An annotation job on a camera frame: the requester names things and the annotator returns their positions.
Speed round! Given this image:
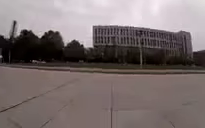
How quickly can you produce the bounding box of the grass strip with kerb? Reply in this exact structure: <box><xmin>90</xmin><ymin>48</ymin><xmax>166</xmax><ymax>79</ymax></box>
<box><xmin>0</xmin><ymin>61</ymin><xmax>205</xmax><ymax>75</ymax></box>

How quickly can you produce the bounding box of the grey concrete paved square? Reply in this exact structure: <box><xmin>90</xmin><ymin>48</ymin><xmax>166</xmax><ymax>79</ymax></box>
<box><xmin>0</xmin><ymin>64</ymin><xmax>205</xmax><ymax>128</ymax></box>

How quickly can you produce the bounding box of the grey building with window grid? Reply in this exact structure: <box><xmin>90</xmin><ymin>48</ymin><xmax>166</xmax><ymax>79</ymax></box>
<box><xmin>92</xmin><ymin>24</ymin><xmax>194</xmax><ymax>65</ymax></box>

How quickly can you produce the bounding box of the vehicle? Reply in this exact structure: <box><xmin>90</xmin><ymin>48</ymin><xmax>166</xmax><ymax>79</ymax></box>
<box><xmin>30</xmin><ymin>59</ymin><xmax>48</xmax><ymax>65</ymax></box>

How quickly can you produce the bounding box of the row of dark trees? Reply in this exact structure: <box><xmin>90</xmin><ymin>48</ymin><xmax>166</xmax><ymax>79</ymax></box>
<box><xmin>0</xmin><ymin>29</ymin><xmax>196</xmax><ymax>65</ymax></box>

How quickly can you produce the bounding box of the tall slim tower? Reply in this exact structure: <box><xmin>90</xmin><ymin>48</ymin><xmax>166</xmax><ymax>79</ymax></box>
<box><xmin>8</xmin><ymin>19</ymin><xmax>18</xmax><ymax>64</ymax></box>

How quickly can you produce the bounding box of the pole with sign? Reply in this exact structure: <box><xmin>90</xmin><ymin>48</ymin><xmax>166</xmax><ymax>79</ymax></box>
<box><xmin>0</xmin><ymin>47</ymin><xmax>4</xmax><ymax>64</ymax></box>

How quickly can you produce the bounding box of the grey lamp post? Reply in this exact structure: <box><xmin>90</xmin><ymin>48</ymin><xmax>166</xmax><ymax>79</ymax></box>
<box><xmin>138</xmin><ymin>31</ymin><xmax>144</xmax><ymax>69</ymax></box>

